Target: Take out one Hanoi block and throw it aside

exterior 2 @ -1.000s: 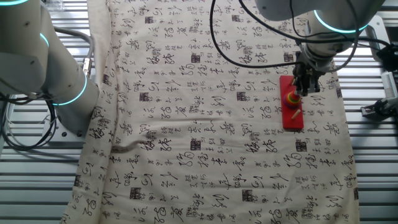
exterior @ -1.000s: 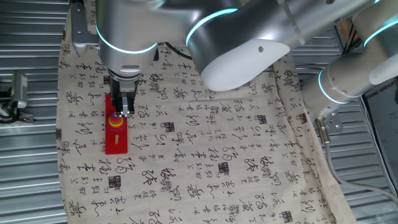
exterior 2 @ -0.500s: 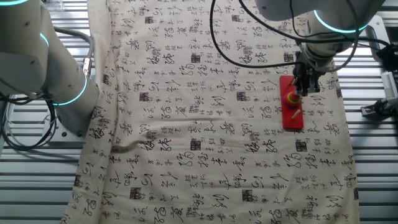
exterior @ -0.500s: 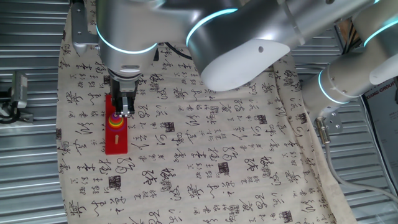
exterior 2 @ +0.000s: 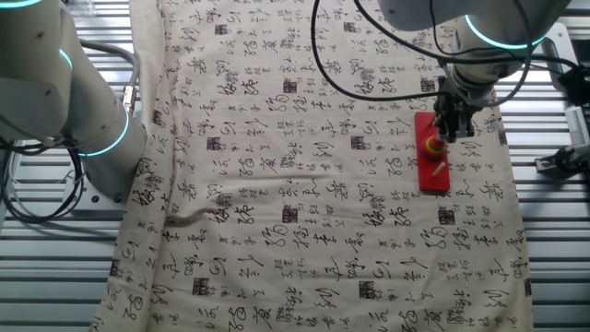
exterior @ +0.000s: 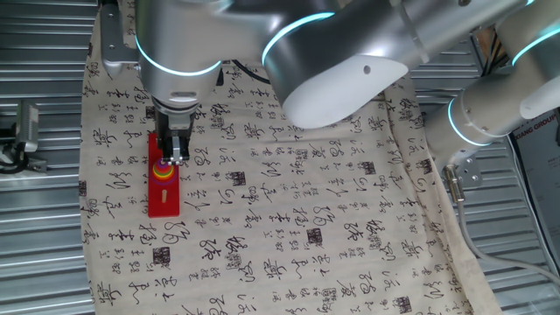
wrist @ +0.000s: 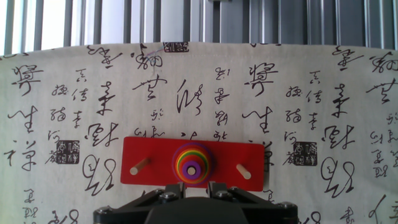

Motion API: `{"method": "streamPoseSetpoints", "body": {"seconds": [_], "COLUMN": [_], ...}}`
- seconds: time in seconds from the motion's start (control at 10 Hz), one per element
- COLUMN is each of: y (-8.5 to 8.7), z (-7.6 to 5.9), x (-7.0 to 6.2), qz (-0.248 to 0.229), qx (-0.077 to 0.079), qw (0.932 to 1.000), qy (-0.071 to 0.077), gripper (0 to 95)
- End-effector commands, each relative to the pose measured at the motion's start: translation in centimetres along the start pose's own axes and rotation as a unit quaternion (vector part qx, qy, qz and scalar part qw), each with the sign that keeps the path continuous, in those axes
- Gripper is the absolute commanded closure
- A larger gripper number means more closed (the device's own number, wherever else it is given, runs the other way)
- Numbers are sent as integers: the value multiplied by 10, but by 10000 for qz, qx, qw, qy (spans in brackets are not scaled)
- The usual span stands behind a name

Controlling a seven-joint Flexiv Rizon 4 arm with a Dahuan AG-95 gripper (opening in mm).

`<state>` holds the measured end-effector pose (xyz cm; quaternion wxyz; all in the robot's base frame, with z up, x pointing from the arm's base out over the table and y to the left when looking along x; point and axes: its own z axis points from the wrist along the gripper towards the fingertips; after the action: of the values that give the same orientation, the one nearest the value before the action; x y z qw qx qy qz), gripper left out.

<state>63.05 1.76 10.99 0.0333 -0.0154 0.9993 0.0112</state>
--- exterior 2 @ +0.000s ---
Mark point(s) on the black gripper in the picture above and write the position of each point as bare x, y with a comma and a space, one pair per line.
456, 108

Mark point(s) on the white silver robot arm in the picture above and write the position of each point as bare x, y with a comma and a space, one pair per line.
41, 92

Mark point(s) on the red Hanoi base board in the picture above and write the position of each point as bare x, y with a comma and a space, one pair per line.
433, 184

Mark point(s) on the calligraphy printed cream cloth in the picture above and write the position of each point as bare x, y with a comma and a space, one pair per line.
299, 207

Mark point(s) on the silver base mounting plate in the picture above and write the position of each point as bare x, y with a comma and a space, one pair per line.
99, 199

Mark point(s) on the clear plastic item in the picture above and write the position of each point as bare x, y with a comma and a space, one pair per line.
85, 7

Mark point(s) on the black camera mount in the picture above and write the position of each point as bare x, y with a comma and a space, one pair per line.
564, 159

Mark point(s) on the silver ribbed camera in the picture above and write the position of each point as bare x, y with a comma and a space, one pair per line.
578, 126

